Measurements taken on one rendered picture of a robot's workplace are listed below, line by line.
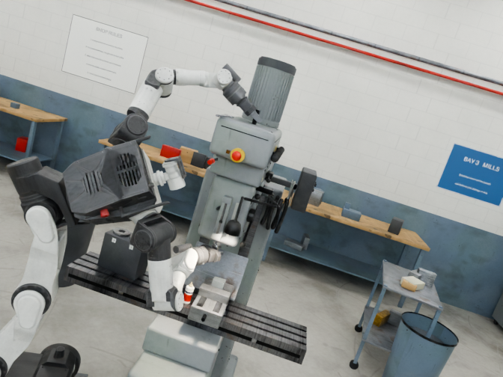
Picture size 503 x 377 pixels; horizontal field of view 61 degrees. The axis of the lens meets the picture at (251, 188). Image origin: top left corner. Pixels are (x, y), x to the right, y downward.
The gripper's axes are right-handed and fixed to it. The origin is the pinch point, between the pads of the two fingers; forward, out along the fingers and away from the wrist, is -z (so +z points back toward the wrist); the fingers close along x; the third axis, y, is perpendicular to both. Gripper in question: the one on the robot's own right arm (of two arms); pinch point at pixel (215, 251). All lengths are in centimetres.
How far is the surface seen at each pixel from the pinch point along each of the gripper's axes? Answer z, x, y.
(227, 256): -33.8, 11.1, 13.9
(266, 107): -14, 5, -75
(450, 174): -480, -38, -60
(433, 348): -190, -104, 65
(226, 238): 6.4, -7.9, -11.4
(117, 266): 21, 40, 24
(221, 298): 3.1, -13.4, 17.8
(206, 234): 10.3, 0.7, -10.4
